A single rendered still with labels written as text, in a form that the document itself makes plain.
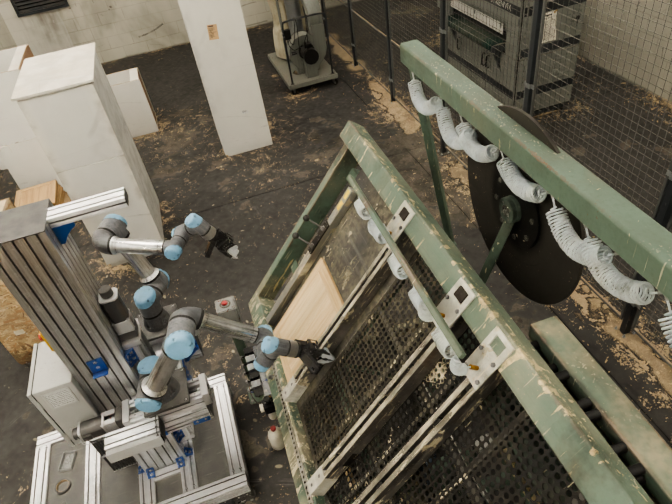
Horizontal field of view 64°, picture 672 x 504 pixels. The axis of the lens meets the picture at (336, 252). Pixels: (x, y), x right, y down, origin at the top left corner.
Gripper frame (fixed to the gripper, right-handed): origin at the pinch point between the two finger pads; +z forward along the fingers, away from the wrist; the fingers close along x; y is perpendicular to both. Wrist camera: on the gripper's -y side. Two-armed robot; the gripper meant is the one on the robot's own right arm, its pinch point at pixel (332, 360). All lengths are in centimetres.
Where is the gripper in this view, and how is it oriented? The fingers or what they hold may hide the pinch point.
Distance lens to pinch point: 255.6
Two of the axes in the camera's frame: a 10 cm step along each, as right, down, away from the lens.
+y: -2.8, -6.0, 7.5
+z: 8.2, 2.5, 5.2
